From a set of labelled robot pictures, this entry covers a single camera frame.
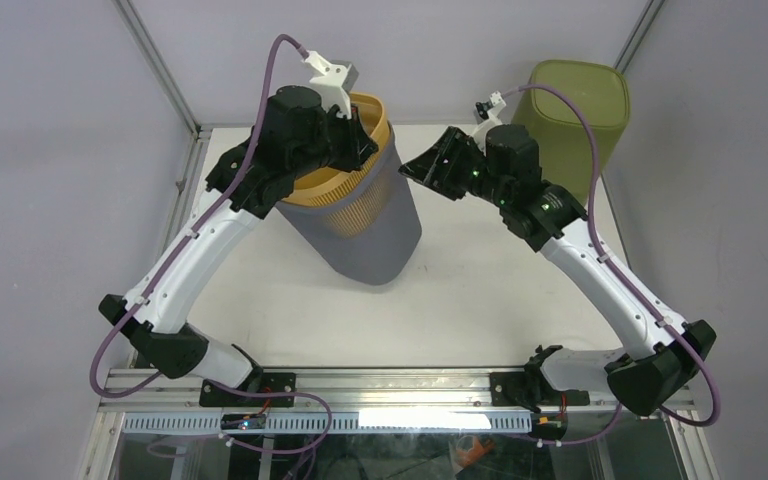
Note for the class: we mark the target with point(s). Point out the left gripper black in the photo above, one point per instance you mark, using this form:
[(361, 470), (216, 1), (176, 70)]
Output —
[(360, 147)]

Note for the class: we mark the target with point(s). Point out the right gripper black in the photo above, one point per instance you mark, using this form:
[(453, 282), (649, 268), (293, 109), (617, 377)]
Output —
[(430, 168)]

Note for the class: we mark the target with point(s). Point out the yellow slatted plastic basket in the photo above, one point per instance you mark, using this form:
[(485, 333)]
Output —
[(347, 202)]

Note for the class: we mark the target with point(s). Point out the grey slatted plastic basket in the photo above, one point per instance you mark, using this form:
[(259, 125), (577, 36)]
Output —
[(378, 254)]

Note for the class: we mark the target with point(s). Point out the green slatted plastic basket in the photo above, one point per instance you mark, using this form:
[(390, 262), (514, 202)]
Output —
[(600, 93)]

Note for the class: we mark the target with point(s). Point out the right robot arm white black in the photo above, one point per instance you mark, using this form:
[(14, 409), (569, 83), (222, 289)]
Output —
[(660, 350)]

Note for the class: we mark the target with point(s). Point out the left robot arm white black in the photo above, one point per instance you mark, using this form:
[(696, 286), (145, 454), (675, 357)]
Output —
[(296, 135)]

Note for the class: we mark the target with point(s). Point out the orange object under table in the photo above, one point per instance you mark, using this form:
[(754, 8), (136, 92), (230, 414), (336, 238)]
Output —
[(471, 448)]

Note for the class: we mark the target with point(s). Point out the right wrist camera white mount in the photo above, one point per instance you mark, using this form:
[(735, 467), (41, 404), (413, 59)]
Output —
[(488, 113)]

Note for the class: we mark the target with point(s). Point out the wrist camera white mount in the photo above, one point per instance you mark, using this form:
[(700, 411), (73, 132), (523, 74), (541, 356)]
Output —
[(333, 82), (488, 113)]

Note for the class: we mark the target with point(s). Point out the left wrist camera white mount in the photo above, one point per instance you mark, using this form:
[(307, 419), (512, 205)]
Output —
[(333, 82)]

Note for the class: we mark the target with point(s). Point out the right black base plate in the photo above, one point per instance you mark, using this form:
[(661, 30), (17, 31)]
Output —
[(519, 388)]

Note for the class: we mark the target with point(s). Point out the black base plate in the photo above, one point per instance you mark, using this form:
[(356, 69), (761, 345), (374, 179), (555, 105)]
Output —
[(273, 388), (519, 388)]

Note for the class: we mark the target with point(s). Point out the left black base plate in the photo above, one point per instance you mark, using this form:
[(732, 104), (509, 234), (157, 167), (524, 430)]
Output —
[(273, 388)]

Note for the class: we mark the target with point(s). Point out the right aluminium frame post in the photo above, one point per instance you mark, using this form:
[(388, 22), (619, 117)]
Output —
[(638, 34)]

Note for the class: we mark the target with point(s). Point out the aluminium frame post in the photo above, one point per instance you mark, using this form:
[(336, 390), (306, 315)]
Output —
[(638, 34), (156, 63)]

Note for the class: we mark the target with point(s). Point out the left aluminium frame post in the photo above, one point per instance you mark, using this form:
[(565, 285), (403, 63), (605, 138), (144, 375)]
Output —
[(156, 63)]

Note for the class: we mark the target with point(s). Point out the white slotted cable duct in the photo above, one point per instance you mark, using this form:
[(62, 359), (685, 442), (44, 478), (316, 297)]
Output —
[(365, 421)]

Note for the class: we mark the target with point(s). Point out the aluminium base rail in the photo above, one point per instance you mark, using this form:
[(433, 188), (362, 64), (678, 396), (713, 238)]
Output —
[(345, 390)]

